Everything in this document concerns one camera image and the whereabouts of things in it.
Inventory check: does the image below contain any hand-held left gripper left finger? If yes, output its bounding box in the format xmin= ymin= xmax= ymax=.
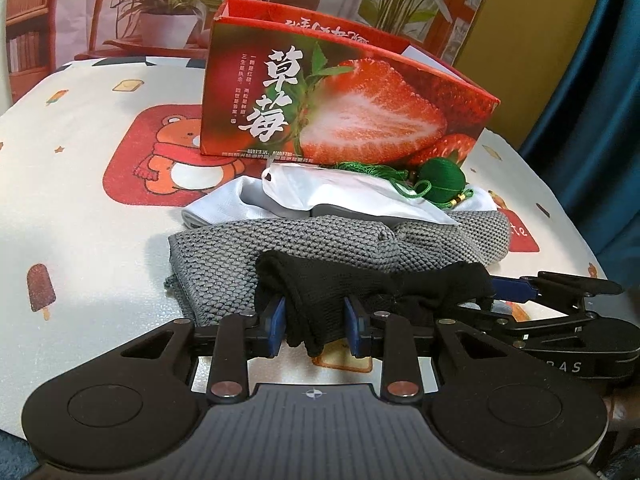
xmin=117 ymin=297 xmax=288 ymax=405

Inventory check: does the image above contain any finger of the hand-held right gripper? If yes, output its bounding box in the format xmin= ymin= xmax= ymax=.
xmin=490 ymin=271 xmax=624 ymax=306
xmin=450 ymin=300 xmax=602 ymax=343

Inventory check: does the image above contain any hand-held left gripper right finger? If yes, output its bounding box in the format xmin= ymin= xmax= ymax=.
xmin=342 ymin=295 xmax=507 ymax=405

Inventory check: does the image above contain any black sock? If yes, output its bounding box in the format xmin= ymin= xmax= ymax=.
xmin=254 ymin=249 xmax=497 ymax=359

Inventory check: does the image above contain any green tasselled sachet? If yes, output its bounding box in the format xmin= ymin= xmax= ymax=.
xmin=331 ymin=156 xmax=477 ymax=207

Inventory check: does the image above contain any red strawberry print cardboard box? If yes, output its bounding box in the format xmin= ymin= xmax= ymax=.
xmin=200 ymin=0 xmax=501 ymax=168

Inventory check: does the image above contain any grey knitted cloth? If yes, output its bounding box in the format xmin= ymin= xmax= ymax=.
xmin=164 ymin=209 xmax=512 ymax=327

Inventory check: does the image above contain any white cloth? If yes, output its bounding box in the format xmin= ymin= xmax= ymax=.
xmin=181 ymin=164 xmax=497 ymax=227

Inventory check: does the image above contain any blue curtain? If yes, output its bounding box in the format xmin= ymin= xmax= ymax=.
xmin=520 ymin=0 xmax=640 ymax=301

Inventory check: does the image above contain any cartoon bear printed tablecloth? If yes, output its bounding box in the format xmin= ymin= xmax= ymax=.
xmin=0 ymin=55 xmax=640 ymax=453

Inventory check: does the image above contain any yellow wooden board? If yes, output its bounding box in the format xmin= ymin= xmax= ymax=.
xmin=452 ymin=0 xmax=608 ymax=147

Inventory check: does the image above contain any printed room scene wall cloth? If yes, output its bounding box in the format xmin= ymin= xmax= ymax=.
xmin=0 ymin=0 xmax=501 ymax=68

